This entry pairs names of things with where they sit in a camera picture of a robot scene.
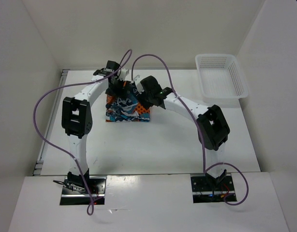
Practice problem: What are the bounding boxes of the colourful patterned shorts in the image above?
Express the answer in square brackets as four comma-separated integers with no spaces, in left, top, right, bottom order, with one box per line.
[105,81,150,122]

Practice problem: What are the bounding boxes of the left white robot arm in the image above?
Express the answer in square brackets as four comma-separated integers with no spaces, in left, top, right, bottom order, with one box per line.
[61,61,129,193]

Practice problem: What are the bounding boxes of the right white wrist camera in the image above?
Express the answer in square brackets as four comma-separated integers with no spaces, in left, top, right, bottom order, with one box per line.
[134,81,144,94]

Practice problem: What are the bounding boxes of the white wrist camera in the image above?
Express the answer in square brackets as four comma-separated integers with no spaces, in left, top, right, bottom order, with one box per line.
[117,68,129,81]
[134,81,144,94]

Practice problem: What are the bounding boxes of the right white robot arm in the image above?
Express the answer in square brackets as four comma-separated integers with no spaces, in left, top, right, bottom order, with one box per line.
[134,75,230,190]

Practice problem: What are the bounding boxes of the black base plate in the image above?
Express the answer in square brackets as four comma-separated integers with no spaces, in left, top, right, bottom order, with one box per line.
[53,176,107,205]
[191,174,237,203]

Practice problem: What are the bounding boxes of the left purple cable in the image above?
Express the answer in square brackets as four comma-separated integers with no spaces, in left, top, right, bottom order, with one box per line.
[33,49,133,216]

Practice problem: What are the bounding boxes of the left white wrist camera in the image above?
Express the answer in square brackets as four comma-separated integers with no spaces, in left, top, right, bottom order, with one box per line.
[117,68,129,81]

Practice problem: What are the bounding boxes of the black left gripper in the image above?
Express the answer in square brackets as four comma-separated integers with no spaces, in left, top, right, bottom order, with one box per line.
[105,77,129,100]

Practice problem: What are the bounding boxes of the white plastic mesh basket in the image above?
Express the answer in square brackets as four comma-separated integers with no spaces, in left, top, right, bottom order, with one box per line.
[195,54,249,102]

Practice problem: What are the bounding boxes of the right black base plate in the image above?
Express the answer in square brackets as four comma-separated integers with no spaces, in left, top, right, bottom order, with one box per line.
[191,174,237,203]

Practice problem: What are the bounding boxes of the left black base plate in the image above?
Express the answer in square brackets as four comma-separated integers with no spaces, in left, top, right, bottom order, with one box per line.
[53,176,107,205]

